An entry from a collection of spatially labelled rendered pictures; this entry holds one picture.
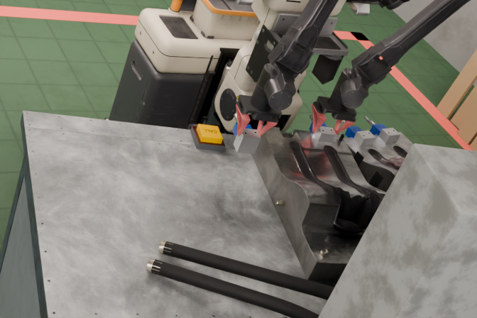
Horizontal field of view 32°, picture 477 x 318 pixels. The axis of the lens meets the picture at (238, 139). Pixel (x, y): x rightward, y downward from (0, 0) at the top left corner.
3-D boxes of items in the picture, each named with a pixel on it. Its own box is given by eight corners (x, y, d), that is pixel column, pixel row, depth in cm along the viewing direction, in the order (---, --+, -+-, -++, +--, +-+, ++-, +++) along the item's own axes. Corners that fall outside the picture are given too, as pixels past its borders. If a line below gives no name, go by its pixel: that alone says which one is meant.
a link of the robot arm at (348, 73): (363, 68, 229) (343, 62, 228) (365, 81, 223) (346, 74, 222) (352, 89, 233) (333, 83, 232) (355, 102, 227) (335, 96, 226)
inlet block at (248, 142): (223, 121, 224) (230, 105, 221) (240, 123, 226) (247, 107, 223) (236, 152, 214) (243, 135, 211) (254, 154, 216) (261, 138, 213)
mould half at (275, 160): (249, 150, 237) (265, 111, 229) (329, 159, 247) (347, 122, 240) (306, 280, 199) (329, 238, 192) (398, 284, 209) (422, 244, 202)
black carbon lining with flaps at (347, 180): (283, 146, 231) (295, 118, 226) (333, 152, 237) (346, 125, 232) (326, 233, 205) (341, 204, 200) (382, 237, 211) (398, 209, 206)
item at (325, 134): (299, 121, 247) (306, 106, 244) (314, 123, 249) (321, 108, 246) (314, 148, 237) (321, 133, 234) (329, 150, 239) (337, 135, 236)
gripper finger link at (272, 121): (268, 145, 214) (281, 116, 209) (243, 143, 212) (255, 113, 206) (260, 129, 219) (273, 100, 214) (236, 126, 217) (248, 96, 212)
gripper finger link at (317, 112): (332, 141, 236) (346, 114, 231) (310, 138, 233) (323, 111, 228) (324, 126, 241) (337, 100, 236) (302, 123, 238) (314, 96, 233)
